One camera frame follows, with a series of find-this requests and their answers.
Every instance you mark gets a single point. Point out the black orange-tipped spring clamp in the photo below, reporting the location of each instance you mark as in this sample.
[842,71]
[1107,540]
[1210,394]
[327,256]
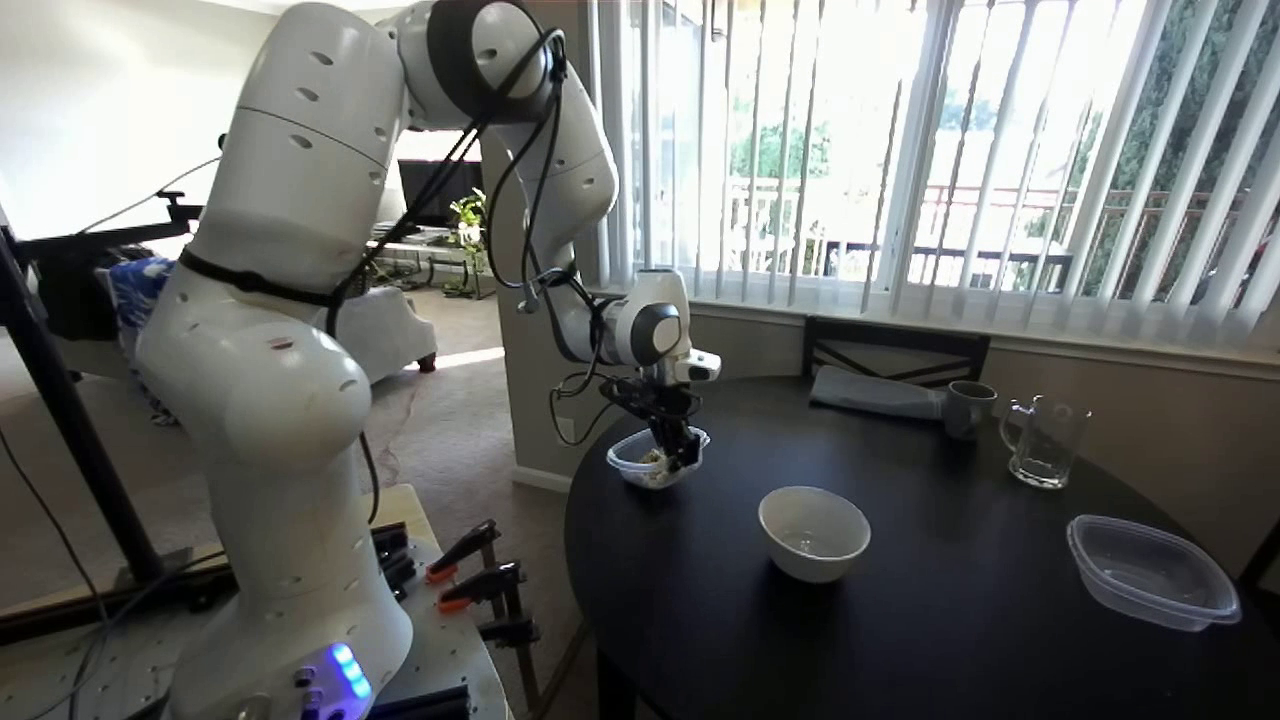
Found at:
[480,587]
[465,549]

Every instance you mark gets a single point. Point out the grey folded cloth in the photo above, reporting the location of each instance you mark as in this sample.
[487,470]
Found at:
[873,394]

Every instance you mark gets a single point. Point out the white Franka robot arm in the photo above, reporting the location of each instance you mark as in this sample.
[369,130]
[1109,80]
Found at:
[286,372]

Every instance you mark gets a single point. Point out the black television screen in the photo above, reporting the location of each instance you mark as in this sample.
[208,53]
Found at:
[444,182]

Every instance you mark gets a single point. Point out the white vertical window blinds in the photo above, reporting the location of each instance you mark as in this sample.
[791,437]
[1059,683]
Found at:
[934,145]

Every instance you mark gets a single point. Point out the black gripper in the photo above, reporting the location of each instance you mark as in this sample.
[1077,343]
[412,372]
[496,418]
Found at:
[659,403]

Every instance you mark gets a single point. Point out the blue bag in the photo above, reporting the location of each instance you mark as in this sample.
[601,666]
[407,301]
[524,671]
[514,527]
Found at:
[140,292]

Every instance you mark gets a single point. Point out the light grey sofa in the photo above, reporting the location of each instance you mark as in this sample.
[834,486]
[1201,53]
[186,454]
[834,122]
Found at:
[392,335]

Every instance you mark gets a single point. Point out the green potted plant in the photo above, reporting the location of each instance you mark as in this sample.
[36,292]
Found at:
[469,232]

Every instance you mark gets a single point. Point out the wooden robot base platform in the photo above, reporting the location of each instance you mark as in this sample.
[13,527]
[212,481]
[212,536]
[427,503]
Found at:
[427,535]

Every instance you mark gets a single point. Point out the empty clear plastic container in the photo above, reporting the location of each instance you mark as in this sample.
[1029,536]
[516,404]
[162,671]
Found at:
[1150,571]

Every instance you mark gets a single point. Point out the dark grey mug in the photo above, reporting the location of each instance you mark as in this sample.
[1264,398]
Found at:
[971,411]

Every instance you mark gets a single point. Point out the black mounting block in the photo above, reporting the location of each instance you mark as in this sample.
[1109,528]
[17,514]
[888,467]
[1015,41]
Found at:
[392,553]

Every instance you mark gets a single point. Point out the small clear plastic sweets container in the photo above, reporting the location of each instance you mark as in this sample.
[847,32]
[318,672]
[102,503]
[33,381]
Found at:
[636,467]

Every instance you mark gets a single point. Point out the white ceramic bowl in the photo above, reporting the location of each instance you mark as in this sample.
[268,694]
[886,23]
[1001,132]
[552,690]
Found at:
[815,535]

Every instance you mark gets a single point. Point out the black flat box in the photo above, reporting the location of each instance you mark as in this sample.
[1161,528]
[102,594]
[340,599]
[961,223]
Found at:
[427,703]

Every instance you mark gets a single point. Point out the black tripod stand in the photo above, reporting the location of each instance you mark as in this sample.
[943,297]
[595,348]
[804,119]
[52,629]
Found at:
[67,414]

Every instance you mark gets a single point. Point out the clear glass mug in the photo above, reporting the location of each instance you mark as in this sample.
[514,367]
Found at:
[1042,443]

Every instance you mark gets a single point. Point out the low television table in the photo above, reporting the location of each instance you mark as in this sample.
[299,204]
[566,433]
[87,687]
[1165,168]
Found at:
[422,256]

